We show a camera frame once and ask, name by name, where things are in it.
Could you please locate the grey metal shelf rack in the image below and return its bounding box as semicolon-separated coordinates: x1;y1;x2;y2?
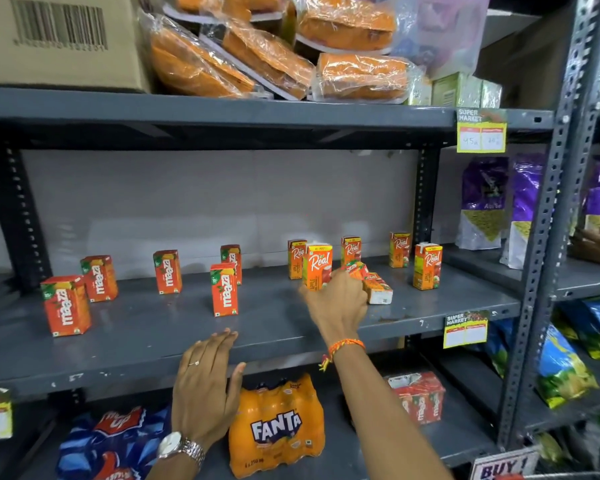
0;0;600;480
430;107;600;445

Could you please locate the person's left forearm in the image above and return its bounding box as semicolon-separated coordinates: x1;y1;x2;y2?
145;452;202;480

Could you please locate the plain brown cardboard box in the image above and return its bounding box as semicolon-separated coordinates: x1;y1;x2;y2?
475;25;574;111

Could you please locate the red mango drink carton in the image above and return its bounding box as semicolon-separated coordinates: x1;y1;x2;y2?
210;263;240;317
80;255;119;303
153;250;183;295
220;244;243;286
40;275;92;338

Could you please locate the orange thread bracelet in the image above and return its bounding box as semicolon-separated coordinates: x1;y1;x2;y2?
318;338;367;372

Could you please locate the person's right hand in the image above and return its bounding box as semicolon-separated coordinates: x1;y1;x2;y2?
299;270;369;348

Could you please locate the cardboard box with barcode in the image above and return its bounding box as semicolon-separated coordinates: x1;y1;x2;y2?
0;0;153;93

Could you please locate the blue soda bottle pack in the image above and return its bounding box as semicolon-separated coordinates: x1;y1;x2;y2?
55;405;174;480

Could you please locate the person's left hand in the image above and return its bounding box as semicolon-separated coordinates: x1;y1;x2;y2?
171;329;247;448

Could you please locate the orange cake packet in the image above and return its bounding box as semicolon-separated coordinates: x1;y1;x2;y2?
172;0;287;18
294;0;399;52
311;53;424;104
139;10;257;99
202;17;315;101

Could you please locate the clear plastic bag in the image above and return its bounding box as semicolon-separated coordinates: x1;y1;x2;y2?
392;0;492;79

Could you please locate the green white box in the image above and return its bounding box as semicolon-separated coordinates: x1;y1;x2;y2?
432;72;483;108
481;80;504;110
407;77;434;107

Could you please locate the silver wrist watch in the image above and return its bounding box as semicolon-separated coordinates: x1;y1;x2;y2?
157;432;206;468

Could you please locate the white offer sign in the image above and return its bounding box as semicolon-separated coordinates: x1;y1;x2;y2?
469;447;541;480

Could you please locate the orange soda bottle pack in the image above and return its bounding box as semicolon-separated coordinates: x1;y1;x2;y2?
228;373;326;479

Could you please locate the row of orange cartons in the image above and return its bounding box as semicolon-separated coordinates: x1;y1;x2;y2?
287;232;443;306

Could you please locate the person's right forearm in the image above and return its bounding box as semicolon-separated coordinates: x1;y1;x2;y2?
330;345;454;480

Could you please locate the wrapped red carton pack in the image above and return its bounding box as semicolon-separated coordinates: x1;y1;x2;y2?
385;371;447;426

